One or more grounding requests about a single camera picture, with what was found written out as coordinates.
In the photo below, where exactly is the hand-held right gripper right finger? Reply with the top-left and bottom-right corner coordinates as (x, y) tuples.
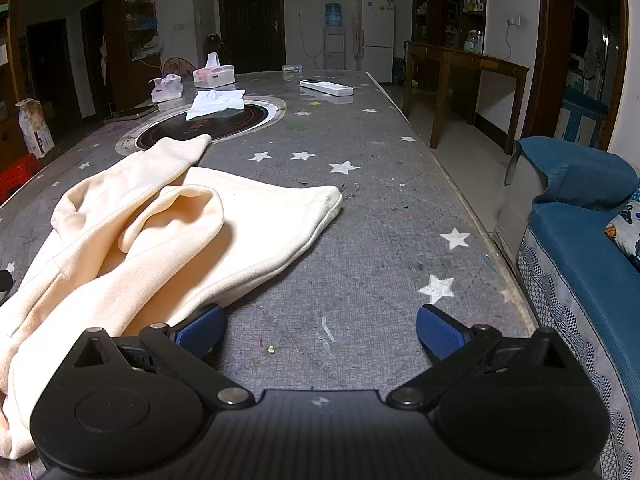
(386, 304), (576, 409)

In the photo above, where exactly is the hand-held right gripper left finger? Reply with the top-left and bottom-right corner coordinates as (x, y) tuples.
(72, 304), (256, 409)

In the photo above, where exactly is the cream fleece garment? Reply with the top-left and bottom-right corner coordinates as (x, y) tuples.
(0, 134), (344, 461)

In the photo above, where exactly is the red plastic stool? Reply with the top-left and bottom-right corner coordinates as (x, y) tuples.
(0, 152), (43, 201)

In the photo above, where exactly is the grey star tablecloth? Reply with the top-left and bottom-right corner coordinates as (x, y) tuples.
(0, 69), (541, 480)

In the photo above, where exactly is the blue sofa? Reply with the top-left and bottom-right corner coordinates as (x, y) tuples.
(495, 136), (640, 480)

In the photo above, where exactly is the brown paper bag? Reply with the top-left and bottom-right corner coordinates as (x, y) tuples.
(16, 99), (55, 160)

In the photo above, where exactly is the round black induction cooker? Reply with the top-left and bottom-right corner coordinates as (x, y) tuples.
(116, 96), (288, 156)

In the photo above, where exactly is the patterned pillow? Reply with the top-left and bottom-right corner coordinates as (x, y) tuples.
(604, 185), (640, 271)

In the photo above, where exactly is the white tissue paper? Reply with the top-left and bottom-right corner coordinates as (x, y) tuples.
(186, 89), (246, 121)

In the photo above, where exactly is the small pink white tissue box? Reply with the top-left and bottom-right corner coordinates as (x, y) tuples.
(150, 74), (183, 104)

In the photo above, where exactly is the blue cabinet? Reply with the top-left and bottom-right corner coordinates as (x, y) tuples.
(560, 87), (608, 148)

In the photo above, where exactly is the white remote control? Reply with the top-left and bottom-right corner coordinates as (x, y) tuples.
(300, 79), (354, 97)

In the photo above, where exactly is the wooden side table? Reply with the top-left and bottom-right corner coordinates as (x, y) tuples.
(402, 41), (530, 150)

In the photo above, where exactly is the white plastic bag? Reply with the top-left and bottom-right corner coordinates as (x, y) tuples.
(137, 35), (163, 61)

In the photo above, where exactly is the tall dark wooden shelf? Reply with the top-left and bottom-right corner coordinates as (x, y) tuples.
(105, 0), (163, 111)

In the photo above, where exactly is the white water dispenser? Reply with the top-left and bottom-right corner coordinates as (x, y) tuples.
(322, 26), (347, 70)

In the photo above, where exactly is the white refrigerator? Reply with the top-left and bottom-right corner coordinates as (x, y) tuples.
(357, 0), (396, 84)

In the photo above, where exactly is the dark wooden door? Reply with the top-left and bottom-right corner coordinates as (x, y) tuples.
(217, 0), (287, 68)

